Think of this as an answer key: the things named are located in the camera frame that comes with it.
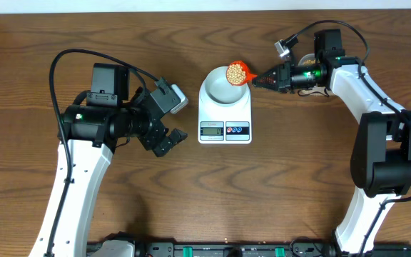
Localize red plastic measuring scoop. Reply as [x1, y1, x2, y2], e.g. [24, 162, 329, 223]
[225, 61, 257, 86]

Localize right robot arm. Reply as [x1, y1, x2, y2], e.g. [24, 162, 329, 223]
[252, 29, 411, 256]

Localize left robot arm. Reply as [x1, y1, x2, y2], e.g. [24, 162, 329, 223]
[30, 63, 188, 256]

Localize soybeans in scoop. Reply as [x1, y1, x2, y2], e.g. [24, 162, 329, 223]
[226, 64, 246, 86]

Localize grey round bowl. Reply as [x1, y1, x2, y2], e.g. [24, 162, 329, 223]
[205, 66, 247, 104]

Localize white digital kitchen scale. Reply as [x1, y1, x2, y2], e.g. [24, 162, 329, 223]
[198, 81, 253, 144]

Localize clear plastic container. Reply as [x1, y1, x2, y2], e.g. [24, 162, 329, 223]
[298, 54, 316, 66]

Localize right black cable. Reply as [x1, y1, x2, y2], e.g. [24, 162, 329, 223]
[285, 19, 411, 256]

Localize black cable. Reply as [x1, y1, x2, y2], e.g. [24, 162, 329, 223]
[285, 19, 411, 256]
[43, 49, 160, 257]

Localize left black cable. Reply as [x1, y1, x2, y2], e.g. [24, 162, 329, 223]
[43, 49, 160, 257]

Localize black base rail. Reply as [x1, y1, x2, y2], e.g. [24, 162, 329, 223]
[86, 240, 411, 257]

